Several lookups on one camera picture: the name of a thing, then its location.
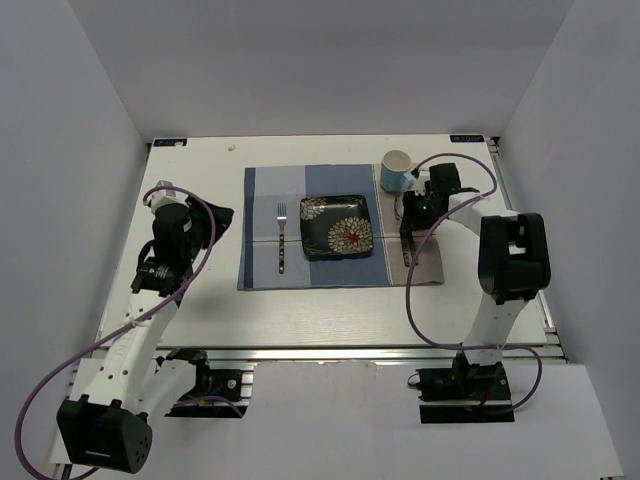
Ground metal table knife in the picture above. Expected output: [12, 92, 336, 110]
[393, 196, 413, 267]

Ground metal spoon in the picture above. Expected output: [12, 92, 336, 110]
[394, 193, 416, 267]

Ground light blue mug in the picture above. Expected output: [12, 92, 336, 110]
[380, 150, 416, 195]

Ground dark floral rectangular plate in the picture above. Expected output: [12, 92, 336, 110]
[299, 195, 374, 260]

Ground metal fork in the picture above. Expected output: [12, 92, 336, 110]
[277, 202, 288, 274]

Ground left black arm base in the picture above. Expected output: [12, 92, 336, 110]
[155, 348, 248, 419]

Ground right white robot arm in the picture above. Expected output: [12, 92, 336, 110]
[401, 163, 551, 399]

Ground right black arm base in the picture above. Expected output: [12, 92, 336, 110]
[407, 353, 515, 424]

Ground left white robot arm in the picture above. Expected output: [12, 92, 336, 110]
[56, 181, 234, 474]

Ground right blue table label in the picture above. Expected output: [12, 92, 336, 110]
[449, 134, 485, 143]

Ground blue table label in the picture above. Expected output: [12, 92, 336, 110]
[449, 134, 485, 143]
[152, 138, 188, 148]

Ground left blue table label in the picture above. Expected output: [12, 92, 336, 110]
[152, 138, 188, 148]

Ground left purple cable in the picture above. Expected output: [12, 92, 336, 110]
[13, 185, 246, 479]

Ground purple cable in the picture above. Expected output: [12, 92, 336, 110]
[404, 152, 544, 414]
[13, 185, 246, 479]

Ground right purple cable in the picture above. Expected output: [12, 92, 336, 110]
[404, 152, 544, 414]

